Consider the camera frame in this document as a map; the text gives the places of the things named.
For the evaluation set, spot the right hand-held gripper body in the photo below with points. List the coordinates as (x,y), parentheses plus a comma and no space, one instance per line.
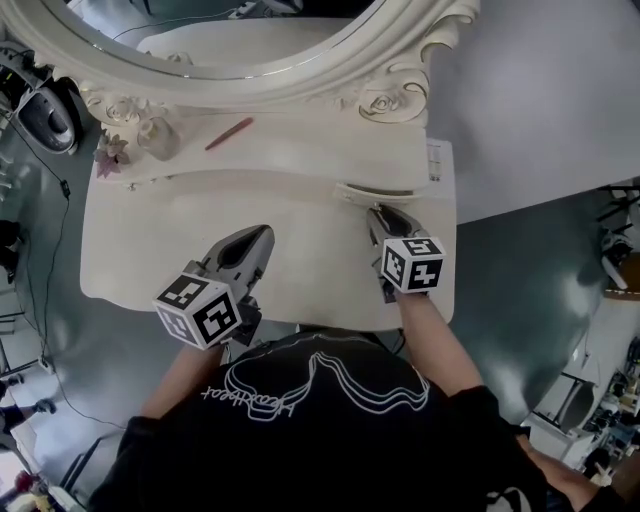
(412,265)

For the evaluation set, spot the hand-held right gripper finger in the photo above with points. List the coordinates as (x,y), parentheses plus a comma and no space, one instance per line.
(411,221)
(375,227)

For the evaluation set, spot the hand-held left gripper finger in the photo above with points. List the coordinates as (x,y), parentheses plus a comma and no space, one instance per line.
(220,244)
(260,257)

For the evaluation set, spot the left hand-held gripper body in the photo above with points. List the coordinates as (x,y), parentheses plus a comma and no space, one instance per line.
(195,310)

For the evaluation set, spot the small vanity drawer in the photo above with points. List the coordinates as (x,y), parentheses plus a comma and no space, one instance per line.
(365,192)

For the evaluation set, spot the cream ornate vanity table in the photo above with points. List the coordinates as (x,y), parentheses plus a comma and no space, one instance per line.
(310,250)

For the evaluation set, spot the person's left forearm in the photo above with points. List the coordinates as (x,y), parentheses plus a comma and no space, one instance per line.
(187,380)

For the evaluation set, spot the person's right forearm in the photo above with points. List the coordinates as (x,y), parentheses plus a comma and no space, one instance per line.
(435,345)

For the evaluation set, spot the red pen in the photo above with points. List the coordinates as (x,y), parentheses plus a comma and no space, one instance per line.
(229,134)

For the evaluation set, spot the clear glass bottle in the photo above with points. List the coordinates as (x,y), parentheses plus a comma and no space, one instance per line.
(159,139)

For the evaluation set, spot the pink artificial flower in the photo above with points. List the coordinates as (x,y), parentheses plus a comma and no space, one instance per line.
(111,155)

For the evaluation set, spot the white floor socket strip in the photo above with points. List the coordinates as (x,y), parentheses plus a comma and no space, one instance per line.
(47,366)

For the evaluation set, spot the person's black printed shirt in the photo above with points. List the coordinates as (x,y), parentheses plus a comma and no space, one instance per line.
(310,440)

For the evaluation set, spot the oval white framed mirror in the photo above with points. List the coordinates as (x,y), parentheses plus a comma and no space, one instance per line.
(300,65)

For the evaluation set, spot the round black fan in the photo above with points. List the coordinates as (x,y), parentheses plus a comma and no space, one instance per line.
(47,120)

